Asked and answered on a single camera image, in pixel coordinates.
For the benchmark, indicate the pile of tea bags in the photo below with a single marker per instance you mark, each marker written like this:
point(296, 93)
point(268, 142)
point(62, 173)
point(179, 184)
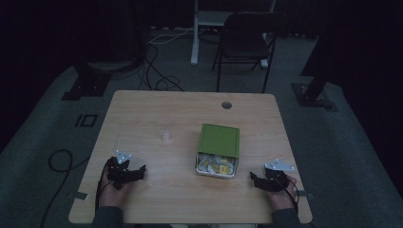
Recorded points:
point(217, 164)

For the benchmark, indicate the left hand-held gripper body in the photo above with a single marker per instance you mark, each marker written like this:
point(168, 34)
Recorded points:
point(118, 171)

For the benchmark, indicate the white tin box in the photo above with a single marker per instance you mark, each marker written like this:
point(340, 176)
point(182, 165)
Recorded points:
point(217, 172)

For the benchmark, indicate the person's right hand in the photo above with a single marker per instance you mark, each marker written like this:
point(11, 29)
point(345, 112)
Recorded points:
point(283, 196)

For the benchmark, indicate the green tin lid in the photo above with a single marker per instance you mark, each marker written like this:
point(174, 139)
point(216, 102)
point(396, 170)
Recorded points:
point(219, 140)

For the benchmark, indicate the person's left hand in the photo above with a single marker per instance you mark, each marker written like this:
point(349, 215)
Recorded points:
point(114, 194)

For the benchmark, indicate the black folding chair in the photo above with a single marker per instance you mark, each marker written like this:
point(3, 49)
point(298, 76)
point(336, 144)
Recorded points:
point(244, 41)

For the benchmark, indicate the white desk frame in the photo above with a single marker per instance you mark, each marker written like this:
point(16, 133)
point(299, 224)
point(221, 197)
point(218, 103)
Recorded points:
point(202, 19)

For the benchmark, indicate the round table grommet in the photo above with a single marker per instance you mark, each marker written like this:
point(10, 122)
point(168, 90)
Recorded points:
point(226, 105)

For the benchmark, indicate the black stand base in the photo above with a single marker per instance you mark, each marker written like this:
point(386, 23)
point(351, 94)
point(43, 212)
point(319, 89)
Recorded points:
point(87, 85)
point(313, 95)

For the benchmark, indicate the grey round stand base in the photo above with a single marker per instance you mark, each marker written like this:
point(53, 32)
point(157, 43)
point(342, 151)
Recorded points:
point(109, 65)

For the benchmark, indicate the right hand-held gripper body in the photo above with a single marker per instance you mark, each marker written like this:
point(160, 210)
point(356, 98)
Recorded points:
point(277, 179)

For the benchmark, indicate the grey tape piece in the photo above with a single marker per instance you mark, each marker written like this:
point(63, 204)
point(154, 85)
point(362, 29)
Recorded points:
point(81, 196)
point(305, 194)

